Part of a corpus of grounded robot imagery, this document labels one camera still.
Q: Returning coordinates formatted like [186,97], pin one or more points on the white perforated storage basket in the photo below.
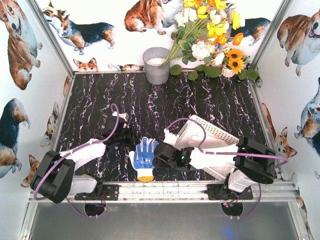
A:
[217,139]

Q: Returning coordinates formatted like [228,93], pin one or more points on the aluminium front rail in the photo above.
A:
[192,191]

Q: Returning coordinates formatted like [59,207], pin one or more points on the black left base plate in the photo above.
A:
[110,192]

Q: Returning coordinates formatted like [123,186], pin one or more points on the artificial flower bouquet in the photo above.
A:
[203,28]

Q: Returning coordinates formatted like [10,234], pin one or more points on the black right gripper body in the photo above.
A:
[161,153]

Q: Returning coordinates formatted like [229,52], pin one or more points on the grey metal bucket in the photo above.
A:
[157,68]

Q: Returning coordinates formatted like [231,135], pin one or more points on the white glove orange cuff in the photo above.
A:
[195,140]

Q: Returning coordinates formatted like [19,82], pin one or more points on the blue dotted glove peace sign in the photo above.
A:
[142,159]

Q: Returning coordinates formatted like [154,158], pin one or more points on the sunflower pot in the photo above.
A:
[236,63]

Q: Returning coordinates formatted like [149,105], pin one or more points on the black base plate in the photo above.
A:
[110,192]
[221,192]

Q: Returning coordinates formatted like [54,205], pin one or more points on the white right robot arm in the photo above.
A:
[243,164]

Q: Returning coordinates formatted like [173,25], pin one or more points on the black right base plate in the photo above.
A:
[221,192]

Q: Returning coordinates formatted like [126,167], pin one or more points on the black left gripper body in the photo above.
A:
[127,135]

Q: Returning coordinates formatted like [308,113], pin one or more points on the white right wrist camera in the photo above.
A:
[170,138]

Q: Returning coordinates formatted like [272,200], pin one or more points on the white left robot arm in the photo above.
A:
[55,177]

